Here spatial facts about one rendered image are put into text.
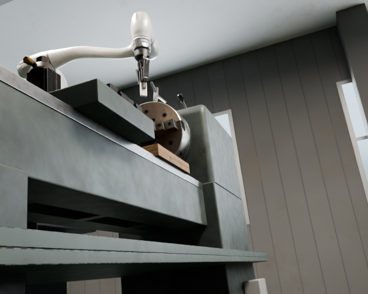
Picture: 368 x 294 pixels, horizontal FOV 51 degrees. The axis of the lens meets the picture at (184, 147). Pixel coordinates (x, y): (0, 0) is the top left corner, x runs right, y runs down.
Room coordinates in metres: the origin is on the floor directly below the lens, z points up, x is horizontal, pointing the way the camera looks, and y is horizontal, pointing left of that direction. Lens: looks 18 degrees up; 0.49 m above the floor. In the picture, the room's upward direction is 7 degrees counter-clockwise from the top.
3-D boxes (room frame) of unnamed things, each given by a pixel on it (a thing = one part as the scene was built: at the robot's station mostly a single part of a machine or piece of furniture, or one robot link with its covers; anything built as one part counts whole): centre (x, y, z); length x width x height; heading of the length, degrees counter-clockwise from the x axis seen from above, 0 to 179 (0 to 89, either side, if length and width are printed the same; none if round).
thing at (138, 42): (1.64, 0.15, 1.57); 0.09 x 0.09 x 0.06
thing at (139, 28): (1.65, 0.14, 1.68); 0.13 x 0.11 x 0.16; 174
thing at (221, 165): (2.00, 0.02, 1.06); 0.59 x 0.48 x 0.39; 162
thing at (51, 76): (1.05, 0.40, 1.07); 0.07 x 0.07 x 0.10; 72
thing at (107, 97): (0.98, 0.38, 0.89); 0.53 x 0.30 x 0.06; 72
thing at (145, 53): (1.64, 0.15, 1.50); 0.08 x 0.07 x 0.09; 29
